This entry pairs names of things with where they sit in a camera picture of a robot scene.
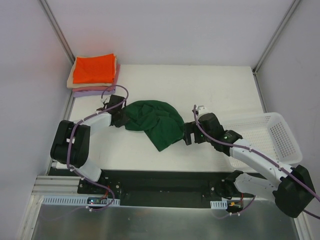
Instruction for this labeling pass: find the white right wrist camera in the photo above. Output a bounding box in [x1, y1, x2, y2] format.
[195, 105, 209, 117]

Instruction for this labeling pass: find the aluminium corner post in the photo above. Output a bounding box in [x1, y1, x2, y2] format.
[252, 0, 303, 75]
[38, 0, 76, 64]

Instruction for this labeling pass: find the dark green t-shirt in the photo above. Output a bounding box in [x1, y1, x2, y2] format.
[124, 100, 185, 152]

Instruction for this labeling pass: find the white plastic perforated basket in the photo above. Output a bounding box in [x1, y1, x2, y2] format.
[221, 112, 303, 165]

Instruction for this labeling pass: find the folded lavender t-shirt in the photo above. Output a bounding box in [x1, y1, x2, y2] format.
[72, 86, 116, 98]

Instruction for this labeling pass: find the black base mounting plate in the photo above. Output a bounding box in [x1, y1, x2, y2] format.
[47, 167, 287, 209]

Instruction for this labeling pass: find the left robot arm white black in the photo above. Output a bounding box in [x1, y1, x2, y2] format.
[50, 94, 128, 195]

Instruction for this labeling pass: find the folded orange t-shirt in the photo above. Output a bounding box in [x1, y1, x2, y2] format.
[72, 53, 116, 85]

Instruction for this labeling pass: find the right white cable duct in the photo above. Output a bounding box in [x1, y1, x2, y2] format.
[210, 199, 228, 210]

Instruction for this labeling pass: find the folded beige t-shirt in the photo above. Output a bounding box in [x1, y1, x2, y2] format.
[66, 55, 118, 89]

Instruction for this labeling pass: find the left white cable duct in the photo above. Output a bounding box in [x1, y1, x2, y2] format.
[42, 196, 121, 207]

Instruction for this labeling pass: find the folded pink t-shirt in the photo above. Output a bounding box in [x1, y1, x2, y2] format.
[72, 64, 121, 93]

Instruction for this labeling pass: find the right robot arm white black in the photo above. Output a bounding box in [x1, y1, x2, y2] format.
[183, 106, 320, 218]

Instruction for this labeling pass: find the white cable duct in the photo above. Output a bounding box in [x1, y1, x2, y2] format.
[210, 199, 228, 210]
[42, 196, 121, 207]

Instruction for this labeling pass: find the right aluminium corner post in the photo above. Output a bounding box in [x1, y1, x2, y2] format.
[252, 0, 303, 75]

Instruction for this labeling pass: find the left aluminium corner post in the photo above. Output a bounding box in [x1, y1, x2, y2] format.
[38, 0, 76, 64]

